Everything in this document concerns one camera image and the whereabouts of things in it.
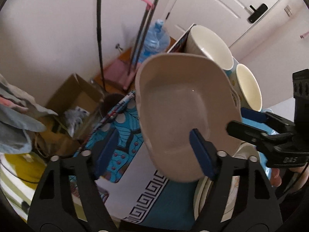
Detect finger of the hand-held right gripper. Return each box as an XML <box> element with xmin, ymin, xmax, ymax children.
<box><xmin>226</xmin><ymin>120</ymin><xmax>290</xmax><ymax>151</ymax></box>
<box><xmin>240</xmin><ymin>107</ymin><xmax>294</xmax><ymax>136</ymax></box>

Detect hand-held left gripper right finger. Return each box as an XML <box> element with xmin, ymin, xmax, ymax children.
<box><xmin>189</xmin><ymin>129</ymin><xmax>283</xmax><ymax>232</ymax></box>

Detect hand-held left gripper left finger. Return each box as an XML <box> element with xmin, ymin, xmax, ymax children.
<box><xmin>27</xmin><ymin>128</ymin><xmax>119</xmax><ymax>225</ymax></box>

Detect white duck print plate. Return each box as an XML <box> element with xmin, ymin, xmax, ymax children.
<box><xmin>205</xmin><ymin>145</ymin><xmax>259</xmax><ymax>223</ymax></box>

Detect beige square bowl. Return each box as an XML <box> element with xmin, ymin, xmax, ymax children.
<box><xmin>135</xmin><ymin>53</ymin><xmax>242</xmax><ymax>183</ymax></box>

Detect person's right hand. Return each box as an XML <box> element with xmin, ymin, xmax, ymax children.
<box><xmin>270</xmin><ymin>168</ymin><xmax>283</xmax><ymax>187</ymax></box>

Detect blue floral patterned cloth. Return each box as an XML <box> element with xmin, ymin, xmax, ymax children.
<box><xmin>72</xmin><ymin>89</ymin><xmax>145</xmax><ymax>199</ymax></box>

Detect cream round bowl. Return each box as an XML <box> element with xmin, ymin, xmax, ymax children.
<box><xmin>235</xmin><ymin>63</ymin><xmax>263</xmax><ymax>112</ymax></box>

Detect grey crumpled plastic bag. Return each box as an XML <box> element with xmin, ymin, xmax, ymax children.
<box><xmin>64</xmin><ymin>106</ymin><xmax>90</xmax><ymax>136</ymax></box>

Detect dark round container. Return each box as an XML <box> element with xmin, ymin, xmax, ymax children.
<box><xmin>101</xmin><ymin>93</ymin><xmax>124</xmax><ymax>116</ymax></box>

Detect blue tablecloth with patterned border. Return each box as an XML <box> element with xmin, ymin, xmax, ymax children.
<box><xmin>95</xmin><ymin>69</ymin><xmax>294</xmax><ymax>226</ymax></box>

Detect cardboard box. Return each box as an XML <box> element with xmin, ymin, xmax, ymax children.
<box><xmin>34</xmin><ymin>73</ymin><xmax>107</xmax><ymax>157</ymax></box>

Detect pink broom dustpan set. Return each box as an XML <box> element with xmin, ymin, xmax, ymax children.
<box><xmin>103</xmin><ymin>0</ymin><xmax>167</xmax><ymax>90</ymax></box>

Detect white ribbed bowl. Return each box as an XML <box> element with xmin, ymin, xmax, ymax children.
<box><xmin>184</xmin><ymin>25</ymin><xmax>234</xmax><ymax>70</ymax></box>

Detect yellow green striped blanket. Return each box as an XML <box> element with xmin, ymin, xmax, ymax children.
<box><xmin>0</xmin><ymin>152</ymin><xmax>80</xmax><ymax>223</ymax></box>

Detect grey blue clothes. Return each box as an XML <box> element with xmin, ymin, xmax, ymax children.
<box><xmin>0</xmin><ymin>74</ymin><xmax>58</xmax><ymax>154</ymax></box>

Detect white flat board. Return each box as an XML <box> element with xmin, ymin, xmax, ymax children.
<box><xmin>166</xmin><ymin>24</ymin><xmax>196</xmax><ymax>54</ymax></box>

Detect white panelled door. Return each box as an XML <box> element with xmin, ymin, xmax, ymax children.
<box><xmin>166</xmin><ymin>0</ymin><xmax>300</xmax><ymax>61</ymax></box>

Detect blue water bottle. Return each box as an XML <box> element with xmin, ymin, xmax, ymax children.
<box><xmin>139</xmin><ymin>19</ymin><xmax>171</xmax><ymax>62</ymax></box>

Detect black door lock handle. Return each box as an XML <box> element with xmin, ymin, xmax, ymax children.
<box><xmin>244</xmin><ymin>3</ymin><xmax>268</xmax><ymax>24</ymax></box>

